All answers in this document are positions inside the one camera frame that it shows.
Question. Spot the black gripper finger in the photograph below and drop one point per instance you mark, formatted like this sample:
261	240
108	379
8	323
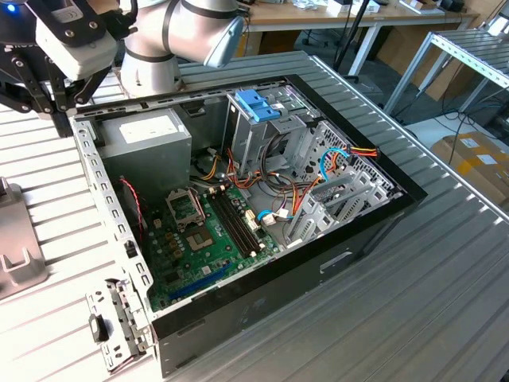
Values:
89	89
28	87

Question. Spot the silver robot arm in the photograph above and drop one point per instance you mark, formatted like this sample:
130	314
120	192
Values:
191	28

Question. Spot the metal disk bay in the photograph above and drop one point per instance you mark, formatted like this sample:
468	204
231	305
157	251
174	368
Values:
306	227

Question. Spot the grey power supply unit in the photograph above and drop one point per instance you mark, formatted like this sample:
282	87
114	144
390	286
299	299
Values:
147	163

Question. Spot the black case fan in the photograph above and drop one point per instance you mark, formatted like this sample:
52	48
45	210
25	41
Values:
130	211

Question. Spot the grey parts rack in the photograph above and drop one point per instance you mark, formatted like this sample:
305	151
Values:
16	238

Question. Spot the metal drive cage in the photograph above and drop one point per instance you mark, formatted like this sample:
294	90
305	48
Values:
244	139

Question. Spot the black case latch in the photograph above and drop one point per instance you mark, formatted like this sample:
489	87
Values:
129	248

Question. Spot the CPU socket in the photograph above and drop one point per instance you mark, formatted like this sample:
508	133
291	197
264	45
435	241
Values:
200	240

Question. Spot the black RAM slot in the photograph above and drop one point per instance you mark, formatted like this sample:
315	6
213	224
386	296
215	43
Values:
234	224
244	218
239	221
230	227

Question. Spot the green motherboard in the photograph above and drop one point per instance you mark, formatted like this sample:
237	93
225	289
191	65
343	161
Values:
187	274

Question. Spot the white board connector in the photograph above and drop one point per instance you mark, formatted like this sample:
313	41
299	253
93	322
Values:
252	221

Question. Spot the blue expansion slot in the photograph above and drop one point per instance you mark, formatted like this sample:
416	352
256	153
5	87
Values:
199	281

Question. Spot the wooden desk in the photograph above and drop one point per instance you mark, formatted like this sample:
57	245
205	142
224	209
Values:
302	20

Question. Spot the black plastic clip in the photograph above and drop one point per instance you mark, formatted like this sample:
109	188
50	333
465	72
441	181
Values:
99	328

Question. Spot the black open PC case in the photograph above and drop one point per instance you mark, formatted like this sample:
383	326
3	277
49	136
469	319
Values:
278	294

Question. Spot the large cardboard box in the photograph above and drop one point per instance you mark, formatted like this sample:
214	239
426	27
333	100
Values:
469	167

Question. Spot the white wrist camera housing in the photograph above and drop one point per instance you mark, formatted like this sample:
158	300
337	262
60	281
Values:
75	55

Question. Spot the black camera bracket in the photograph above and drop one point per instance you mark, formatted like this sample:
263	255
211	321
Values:
93	26

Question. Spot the blue plastic drive bracket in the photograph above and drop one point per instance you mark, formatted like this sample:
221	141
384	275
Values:
254	104

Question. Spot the metal card retention bracket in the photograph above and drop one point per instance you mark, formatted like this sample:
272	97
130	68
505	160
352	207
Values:
127	314

